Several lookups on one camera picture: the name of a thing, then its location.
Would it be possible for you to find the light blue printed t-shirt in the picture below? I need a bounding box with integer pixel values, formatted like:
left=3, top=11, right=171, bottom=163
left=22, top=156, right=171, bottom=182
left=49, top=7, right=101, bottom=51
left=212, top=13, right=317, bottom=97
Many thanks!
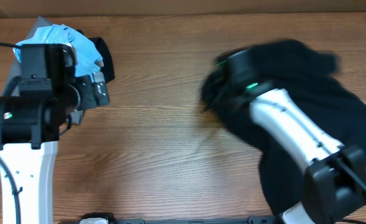
left=17, top=24, right=103, bottom=82

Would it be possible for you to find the cardboard backdrop board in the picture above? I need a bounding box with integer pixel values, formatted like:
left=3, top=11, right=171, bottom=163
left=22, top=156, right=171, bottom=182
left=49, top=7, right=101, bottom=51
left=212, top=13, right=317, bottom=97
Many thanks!
left=0, top=0, right=366, bottom=18

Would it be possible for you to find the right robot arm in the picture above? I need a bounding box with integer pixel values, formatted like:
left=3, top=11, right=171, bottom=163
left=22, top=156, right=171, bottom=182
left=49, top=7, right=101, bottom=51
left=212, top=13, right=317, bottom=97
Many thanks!
left=217, top=49, right=366, bottom=224

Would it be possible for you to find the grey folded t-shirt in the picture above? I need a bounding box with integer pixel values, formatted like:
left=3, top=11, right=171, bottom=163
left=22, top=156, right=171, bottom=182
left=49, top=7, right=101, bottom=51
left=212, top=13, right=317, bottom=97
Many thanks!
left=3, top=16, right=84, bottom=125

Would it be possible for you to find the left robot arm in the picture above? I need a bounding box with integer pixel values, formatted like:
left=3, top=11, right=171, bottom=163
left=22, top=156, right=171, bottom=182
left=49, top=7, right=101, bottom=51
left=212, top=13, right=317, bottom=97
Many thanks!
left=0, top=44, right=109, bottom=223

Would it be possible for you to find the black t-shirt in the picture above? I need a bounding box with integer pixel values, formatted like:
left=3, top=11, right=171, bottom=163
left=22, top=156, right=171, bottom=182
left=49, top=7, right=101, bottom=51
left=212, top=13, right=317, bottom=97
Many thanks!
left=201, top=39, right=366, bottom=215

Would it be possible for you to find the black folded garment in pile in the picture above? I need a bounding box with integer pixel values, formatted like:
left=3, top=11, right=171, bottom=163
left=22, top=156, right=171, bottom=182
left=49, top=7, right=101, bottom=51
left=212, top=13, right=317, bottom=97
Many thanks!
left=73, top=30, right=115, bottom=83

